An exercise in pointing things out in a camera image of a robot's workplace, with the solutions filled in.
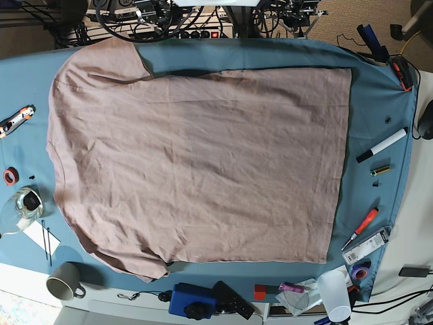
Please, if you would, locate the pinkish-brown T-shirt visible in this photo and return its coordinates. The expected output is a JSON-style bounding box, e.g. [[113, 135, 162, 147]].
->
[[47, 38, 352, 281]]

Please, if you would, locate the black remote control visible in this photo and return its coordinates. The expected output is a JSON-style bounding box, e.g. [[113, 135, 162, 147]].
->
[[211, 281, 255, 320]]

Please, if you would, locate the white power strip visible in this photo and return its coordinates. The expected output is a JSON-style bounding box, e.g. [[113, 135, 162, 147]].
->
[[85, 9, 235, 41]]

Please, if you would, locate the red black block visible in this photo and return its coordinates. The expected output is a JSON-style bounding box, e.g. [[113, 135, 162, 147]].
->
[[252, 284, 280, 301]]

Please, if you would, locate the blue box device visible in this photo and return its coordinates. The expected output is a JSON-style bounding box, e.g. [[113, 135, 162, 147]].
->
[[168, 283, 217, 320]]

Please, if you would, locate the purple marker pen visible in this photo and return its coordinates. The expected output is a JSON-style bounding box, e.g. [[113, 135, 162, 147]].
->
[[278, 282, 310, 293]]

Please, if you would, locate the blue table cloth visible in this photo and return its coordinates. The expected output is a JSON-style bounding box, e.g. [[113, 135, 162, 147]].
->
[[1, 39, 417, 300]]

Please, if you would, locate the orange screwdriver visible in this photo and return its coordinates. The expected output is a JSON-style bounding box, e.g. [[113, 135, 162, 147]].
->
[[341, 207, 379, 251]]

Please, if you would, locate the clear plastic package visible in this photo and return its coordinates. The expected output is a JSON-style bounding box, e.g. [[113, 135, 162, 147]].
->
[[342, 225, 392, 265]]

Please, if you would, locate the white plastic cup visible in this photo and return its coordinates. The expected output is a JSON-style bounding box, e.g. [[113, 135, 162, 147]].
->
[[317, 270, 351, 323]]

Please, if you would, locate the purple tape roll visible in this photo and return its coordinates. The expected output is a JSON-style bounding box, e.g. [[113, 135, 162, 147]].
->
[[350, 263, 369, 280]]

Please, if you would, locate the grey ceramic mug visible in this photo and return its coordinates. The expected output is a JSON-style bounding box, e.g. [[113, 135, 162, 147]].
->
[[46, 262, 86, 301]]

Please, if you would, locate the white paper card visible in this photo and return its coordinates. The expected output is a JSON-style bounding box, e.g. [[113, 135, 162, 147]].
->
[[23, 221, 60, 255]]

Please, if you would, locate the white black marker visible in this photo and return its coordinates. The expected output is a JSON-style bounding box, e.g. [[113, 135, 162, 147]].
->
[[356, 127, 409, 163]]

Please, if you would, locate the clear tape roll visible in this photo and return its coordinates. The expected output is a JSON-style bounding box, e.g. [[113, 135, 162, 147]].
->
[[1, 187, 43, 237]]

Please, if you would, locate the red tape roll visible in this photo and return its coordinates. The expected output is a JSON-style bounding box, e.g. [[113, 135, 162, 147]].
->
[[3, 167, 19, 186]]

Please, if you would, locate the orange black clamp tool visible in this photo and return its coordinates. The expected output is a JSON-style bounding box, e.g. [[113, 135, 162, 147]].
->
[[392, 56, 413, 92]]

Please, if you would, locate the black computer mouse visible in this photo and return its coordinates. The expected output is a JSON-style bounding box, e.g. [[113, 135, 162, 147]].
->
[[417, 100, 433, 140]]

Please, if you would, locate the orange white utility knife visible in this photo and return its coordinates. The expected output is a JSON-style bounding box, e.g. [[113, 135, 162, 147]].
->
[[1, 104, 36, 139]]

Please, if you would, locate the black power adapter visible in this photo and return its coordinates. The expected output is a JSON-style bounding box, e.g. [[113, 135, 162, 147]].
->
[[398, 266, 432, 278]]

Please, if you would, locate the black cable tie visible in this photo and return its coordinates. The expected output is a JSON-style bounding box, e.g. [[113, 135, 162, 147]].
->
[[41, 220, 52, 267]]

